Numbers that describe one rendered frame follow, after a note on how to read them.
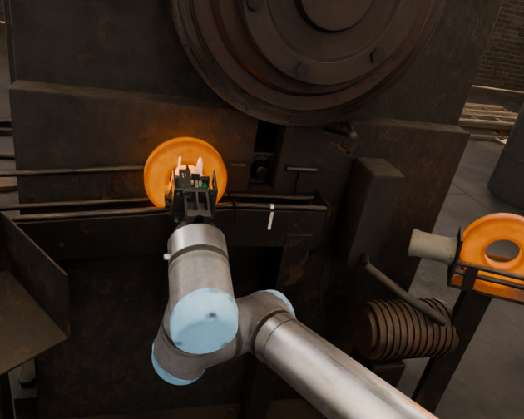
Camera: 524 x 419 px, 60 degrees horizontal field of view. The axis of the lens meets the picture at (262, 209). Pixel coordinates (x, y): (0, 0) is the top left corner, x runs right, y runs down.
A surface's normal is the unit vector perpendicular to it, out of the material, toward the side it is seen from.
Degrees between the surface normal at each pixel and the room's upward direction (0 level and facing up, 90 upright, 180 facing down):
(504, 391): 0
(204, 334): 101
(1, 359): 5
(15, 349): 5
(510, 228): 90
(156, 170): 89
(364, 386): 21
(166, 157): 89
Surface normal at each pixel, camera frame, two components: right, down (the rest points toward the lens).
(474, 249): -0.36, 0.38
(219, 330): 0.21, 0.64
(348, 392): -0.50, -0.62
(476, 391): 0.17, -0.87
